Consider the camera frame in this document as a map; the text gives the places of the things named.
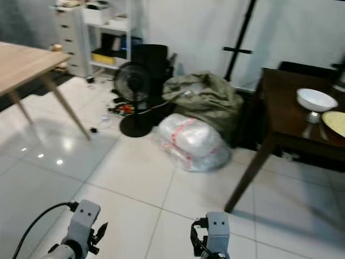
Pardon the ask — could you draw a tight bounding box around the clear plastic wrapped bundle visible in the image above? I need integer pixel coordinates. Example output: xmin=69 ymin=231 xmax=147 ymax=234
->
xmin=157 ymin=113 xmax=231 ymax=172

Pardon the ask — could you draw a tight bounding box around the olive green sack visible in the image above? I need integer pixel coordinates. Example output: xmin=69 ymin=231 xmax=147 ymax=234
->
xmin=162 ymin=71 xmax=244 ymax=144

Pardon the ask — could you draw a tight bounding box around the black floor fan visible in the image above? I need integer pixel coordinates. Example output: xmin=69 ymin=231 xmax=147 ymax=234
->
xmin=114 ymin=62 xmax=154 ymax=138

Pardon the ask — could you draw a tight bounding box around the dark wooden table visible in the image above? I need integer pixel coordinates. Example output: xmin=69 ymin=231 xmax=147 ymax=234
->
xmin=224 ymin=67 xmax=345 ymax=214

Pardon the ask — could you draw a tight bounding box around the silver spoon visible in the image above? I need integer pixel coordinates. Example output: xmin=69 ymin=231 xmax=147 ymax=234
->
xmin=305 ymin=112 xmax=329 ymax=141

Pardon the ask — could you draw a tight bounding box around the yellow box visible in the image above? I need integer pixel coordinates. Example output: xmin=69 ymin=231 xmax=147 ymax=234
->
xmin=92 ymin=53 xmax=116 ymax=66

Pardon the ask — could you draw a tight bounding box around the yellow plate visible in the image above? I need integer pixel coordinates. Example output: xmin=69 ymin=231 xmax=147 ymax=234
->
xmin=321 ymin=111 xmax=345 ymax=138

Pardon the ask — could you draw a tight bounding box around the black box appliance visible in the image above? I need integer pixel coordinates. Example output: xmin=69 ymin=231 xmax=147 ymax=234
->
xmin=132 ymin=44 xmax=174 ymax=106

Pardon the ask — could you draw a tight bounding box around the white bowl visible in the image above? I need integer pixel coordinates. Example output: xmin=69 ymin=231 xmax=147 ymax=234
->
xmin=296 ymin=88 xmax=339 ymax=113

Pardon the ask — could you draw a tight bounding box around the light wooden table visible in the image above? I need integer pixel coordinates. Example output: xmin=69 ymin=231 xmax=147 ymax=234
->
xmin=0 ymin=42 xmax=91 ymax=141

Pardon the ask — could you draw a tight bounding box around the white drawer cabinet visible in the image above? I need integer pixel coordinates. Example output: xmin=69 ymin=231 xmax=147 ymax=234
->
xmin=51 ymin=5 xmax=89 ymax=78

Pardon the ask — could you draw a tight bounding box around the black chair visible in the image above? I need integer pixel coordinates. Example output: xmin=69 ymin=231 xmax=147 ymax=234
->
xmin=279 ymin=61 xmax=340 ymax=73

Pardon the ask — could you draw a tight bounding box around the black stand pole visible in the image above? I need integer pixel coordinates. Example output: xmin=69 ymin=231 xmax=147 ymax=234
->
xmin=222 ymin=0 xmax=257 ymax=81

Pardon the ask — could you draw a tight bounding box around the white storage box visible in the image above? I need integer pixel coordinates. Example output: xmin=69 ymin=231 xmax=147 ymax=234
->
xmin=85 ymin=1 xmax=111 ymax=25

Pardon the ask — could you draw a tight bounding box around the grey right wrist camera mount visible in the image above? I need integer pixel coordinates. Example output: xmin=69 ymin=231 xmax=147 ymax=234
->
xmin=205 ymin=212 xmax=230 ymax=257

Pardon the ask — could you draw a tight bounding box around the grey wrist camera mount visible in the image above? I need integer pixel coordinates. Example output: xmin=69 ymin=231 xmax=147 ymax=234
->
xmin=205 ymin=212 xmax=230 ymax=257
xmin=62 ymin=200 xmax=101 ymax=247

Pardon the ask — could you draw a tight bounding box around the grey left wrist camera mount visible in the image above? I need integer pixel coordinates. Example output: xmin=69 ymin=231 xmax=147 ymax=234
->
xmin=62 ymin=200 xmax=101 ymax=247

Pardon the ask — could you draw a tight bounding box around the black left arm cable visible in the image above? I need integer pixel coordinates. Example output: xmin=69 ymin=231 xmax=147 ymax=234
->
xmin=12 ymin=202 xmax=79 ymax=259

